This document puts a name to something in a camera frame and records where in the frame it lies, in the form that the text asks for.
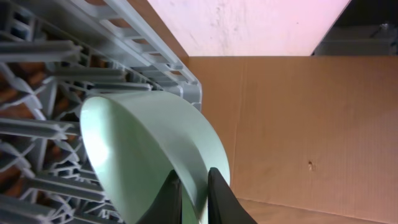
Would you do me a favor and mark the grey dishwasher rack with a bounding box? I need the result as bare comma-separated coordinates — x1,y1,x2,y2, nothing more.
1,0,202,223

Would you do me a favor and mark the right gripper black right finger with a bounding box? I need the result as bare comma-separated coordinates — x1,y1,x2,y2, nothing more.
208,167,257,224

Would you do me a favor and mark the brown cardboard sheet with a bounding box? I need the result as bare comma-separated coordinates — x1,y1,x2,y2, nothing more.
132,1,397,223

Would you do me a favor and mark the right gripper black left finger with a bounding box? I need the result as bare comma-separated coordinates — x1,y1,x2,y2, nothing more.
137,170,182,224

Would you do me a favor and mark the mint green bowl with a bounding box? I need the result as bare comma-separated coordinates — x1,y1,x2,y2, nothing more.
80,91,230,223

